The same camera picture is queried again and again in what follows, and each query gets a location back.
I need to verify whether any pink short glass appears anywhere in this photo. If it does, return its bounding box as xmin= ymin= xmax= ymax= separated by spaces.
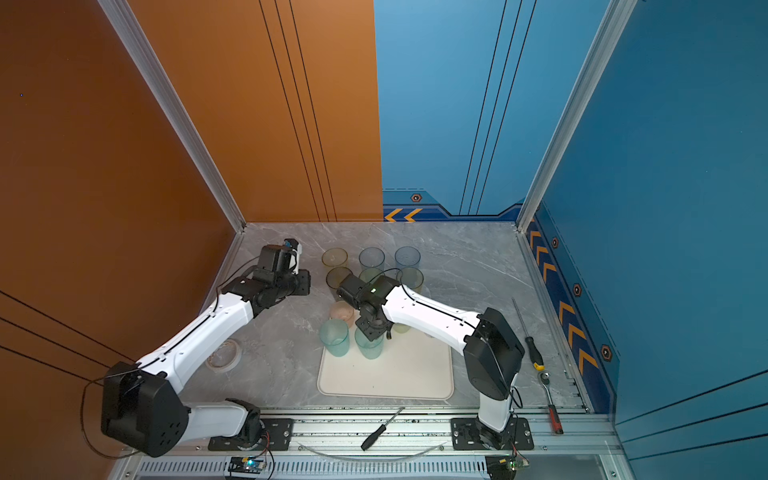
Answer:
xmin=329 ymin=301 xmax=357 ymax=328

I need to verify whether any dark smoky tall glass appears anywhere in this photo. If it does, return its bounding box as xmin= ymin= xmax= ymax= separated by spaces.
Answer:
xmin=325 ymin=266 xmax=352 ymax=301

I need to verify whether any yellow tall glass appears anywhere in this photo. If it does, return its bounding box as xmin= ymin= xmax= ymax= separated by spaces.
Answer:
xmin=397 ymin=267 xmax=424 ymax=293

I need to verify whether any teal tall glass front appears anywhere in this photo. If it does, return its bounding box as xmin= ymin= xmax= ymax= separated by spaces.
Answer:
xmin=319 ymin=318 xmax=350 ymax=357

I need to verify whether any teal tall glass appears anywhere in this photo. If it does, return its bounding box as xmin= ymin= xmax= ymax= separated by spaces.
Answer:
xmin=319 ymin=318 xmax=350 ymax=357
xmin=354 ymin=328 xmax=385 ymax=360

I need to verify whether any amber tall glass back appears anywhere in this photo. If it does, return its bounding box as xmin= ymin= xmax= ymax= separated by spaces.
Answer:
xmin=321 ymin=247 xmax=349 ymax=271

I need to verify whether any teal tall glass back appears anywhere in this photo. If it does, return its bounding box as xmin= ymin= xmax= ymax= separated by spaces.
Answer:
xmin=354 ymin=328 xmax=385 ymax=360

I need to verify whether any blue tall glass back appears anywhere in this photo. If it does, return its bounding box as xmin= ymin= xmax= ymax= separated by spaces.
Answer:
xmin=394 ymin=246 xmax=421 ymax=269

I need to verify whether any green tall glass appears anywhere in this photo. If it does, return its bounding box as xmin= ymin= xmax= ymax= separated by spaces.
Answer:
xmin=359 ymin=268 xmax=383 ymax=283

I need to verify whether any green short glass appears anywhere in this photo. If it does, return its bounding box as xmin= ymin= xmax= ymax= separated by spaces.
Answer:
xmin=393 ymin=323 xmax=411 ymax=334

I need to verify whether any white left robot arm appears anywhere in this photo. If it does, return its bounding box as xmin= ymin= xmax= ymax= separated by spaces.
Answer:
xmin=101 ymin=269 xmax=311 ymax=457

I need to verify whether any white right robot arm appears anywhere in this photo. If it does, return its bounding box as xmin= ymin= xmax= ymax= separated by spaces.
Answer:
xmin=336 ymin=274 xmax=525 ymax=450

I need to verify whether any cream rectangular tray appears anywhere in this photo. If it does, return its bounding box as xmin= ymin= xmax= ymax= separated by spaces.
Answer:
xmin=317 ymin=329 xmax=454 ymax=401

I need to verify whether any grey-blue tall glass back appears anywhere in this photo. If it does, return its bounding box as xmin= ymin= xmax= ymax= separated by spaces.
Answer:
xmin=358 ymin=247 xmax=386 ymax=270

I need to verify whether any left green circuit board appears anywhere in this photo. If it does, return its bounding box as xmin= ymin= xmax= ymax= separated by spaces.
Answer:
xmin=225 ymin=456 xmax=269 ymax=479

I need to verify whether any green circuit board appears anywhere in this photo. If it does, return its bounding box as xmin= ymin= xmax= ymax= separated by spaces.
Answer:
xmin=485 ymin=456 xmax=518 ymax=480
xmin=225 ymin=456 xmax=269 ymax=479

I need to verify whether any yellow black screwdriver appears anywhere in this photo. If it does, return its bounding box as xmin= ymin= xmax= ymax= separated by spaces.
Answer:
xmin=512 ymin=299 xmax=546 ymax=372

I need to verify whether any right green circuit board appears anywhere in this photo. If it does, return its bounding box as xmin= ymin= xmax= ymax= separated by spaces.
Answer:
xmin=485 ymin=456 xmax=518 ymax=480

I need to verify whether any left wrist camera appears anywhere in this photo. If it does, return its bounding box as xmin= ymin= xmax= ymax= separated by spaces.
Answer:
xmin=257 ymin=238 xmax=302 ymax=274

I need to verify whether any black handled screwdriver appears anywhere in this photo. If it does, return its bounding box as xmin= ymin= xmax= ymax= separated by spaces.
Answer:
xmin=360 ymin=407 xmax=404 ymax=451

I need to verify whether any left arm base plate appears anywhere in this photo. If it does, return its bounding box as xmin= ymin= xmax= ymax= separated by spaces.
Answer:
xmin=237 ymin=418 xmax=294 ymax=452

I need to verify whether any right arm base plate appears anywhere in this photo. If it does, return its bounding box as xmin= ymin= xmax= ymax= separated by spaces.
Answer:
xmin=450 ymin=417 xmax=535 ymax=451

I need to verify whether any red handled ratchet wrench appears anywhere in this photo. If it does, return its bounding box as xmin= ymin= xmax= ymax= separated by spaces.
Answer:
xmin=539 ymin=370 xmax=564 ymax=435

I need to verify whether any aluminium front rail frame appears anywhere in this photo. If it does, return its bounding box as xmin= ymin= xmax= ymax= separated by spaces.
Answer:
xmin=110 ymin=407 xmax=634 ymax=479

